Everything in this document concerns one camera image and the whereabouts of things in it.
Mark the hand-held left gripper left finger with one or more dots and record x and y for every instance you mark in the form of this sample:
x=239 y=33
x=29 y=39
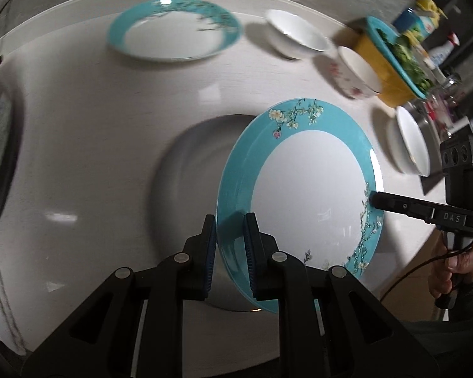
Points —
x=209 y=252

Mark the teal plastic colander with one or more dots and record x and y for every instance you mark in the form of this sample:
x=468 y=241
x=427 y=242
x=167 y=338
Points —
x=372 y=23

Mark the person's dark clothing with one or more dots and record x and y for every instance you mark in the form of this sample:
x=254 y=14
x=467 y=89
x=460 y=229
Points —
x=449 y=346

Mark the person's right hand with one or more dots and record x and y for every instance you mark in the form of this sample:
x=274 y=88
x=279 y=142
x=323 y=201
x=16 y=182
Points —
x=439 y=279

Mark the yellow and white packet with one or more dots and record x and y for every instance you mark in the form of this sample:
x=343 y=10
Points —
x=427 y=15

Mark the teal rimmed floral plate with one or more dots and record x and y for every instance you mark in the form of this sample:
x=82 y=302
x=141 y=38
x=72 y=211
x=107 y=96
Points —
x=311 y=189
x=169 y=39

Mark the blue cup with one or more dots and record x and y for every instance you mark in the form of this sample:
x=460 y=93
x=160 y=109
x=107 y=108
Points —
x=404 y=17

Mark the white bowl with red flowers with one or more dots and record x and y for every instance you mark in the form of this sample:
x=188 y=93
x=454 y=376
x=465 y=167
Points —
x=354 y=67

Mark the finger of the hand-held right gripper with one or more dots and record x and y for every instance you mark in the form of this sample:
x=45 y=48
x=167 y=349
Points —
x=402 y=206

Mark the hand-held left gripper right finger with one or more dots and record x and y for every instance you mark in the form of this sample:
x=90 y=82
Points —
x=249 y=252

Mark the green leafy vegetables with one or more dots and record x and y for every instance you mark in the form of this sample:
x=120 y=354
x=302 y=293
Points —
x=406 y=59

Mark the white spray bottle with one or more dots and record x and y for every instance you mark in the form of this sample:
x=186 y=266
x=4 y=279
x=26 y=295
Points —
x=443 y=51

